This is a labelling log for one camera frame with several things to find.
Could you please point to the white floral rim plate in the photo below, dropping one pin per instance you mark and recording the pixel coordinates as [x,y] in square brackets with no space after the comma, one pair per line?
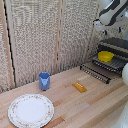
[31,110]

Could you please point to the white blurry rounded object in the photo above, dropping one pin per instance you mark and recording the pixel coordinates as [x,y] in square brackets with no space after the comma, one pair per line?
[122,120]

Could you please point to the wooden screen post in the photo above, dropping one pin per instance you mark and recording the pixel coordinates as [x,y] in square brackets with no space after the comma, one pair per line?
[59,33]
[90,43]
[2,20]

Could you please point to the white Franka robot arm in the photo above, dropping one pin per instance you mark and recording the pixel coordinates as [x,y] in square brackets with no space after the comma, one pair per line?
[115,11]

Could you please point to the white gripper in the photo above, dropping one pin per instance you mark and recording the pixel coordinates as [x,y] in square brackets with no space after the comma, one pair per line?
[99,26]

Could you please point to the yellow bowl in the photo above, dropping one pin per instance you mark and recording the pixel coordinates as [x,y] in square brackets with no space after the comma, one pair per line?
[105,56]

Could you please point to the orange rectangular block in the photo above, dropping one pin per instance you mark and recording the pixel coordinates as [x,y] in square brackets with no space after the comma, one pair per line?
[80,87]

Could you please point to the blue cup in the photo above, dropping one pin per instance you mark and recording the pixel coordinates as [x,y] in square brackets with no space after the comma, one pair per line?
[44,81]

